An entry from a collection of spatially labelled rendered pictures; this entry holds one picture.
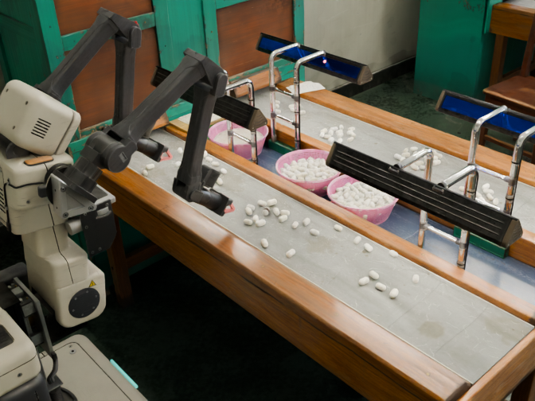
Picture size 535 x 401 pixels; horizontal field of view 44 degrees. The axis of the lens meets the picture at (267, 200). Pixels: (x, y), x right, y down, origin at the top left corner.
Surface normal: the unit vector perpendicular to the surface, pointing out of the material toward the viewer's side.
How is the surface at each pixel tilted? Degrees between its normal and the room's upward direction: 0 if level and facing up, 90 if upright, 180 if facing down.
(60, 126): 90
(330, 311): 0
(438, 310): 0
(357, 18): 90
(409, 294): 0
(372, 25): 90
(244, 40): 90
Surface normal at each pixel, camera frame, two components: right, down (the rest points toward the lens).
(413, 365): -0.04, -0.85
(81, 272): 0.66, 0.37
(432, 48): -0.75, 0.37
